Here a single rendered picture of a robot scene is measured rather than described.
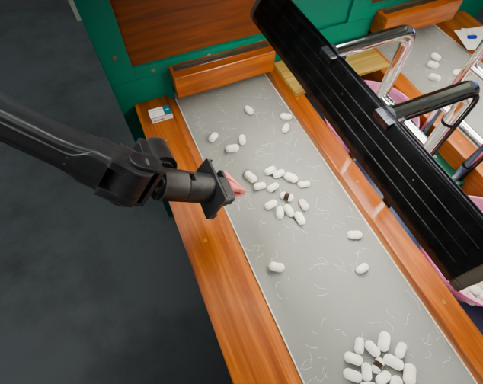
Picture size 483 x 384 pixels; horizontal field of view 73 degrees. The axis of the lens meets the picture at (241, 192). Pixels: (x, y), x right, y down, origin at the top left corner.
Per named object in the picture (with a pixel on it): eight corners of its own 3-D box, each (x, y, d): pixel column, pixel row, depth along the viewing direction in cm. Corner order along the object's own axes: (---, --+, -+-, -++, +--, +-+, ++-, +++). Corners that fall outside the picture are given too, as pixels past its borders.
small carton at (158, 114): (152, 123, 90) (151, 119, 89) (149, 115, 92) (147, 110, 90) (173, 117, 91) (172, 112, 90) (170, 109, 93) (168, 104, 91)
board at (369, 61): (295, 96, 96) (295, 93, 95) (273, 65, 103) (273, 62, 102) (388, 67, 102) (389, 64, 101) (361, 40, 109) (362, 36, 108)
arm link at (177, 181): (150, 207, 53) (164, 182, 51) (138, 178, 57) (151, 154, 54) (185, 209, 58) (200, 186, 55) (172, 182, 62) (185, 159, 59)
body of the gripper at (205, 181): (214, 158, 63) (182, 152, 58) (233, 200, 58) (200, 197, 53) (197, 179, 67) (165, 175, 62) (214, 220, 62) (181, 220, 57)
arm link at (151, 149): (109, 206, 50) (132, 165, 47) (94, 158, 57) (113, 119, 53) (174, 212, 59) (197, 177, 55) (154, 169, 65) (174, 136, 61)
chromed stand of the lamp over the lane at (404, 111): (322, 248, 81) (395, 124, 43) (286, 185, 91) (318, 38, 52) (385, 220, 85) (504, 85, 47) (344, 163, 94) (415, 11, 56)
